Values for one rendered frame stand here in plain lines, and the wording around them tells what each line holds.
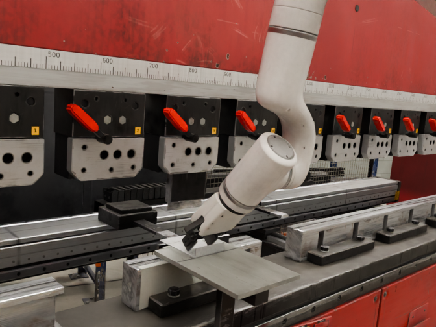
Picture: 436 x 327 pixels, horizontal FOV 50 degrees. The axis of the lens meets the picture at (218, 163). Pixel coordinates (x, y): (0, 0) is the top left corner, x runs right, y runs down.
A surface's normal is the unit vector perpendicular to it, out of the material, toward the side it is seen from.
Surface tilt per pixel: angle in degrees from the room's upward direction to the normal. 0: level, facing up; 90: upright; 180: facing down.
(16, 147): 90
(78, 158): 90
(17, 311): 90
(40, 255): 90
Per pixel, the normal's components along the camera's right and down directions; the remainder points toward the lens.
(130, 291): -0.74, 0.04
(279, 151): 0.49, -0.62
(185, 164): 0.67, 0.17
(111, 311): 0.08, -0.98
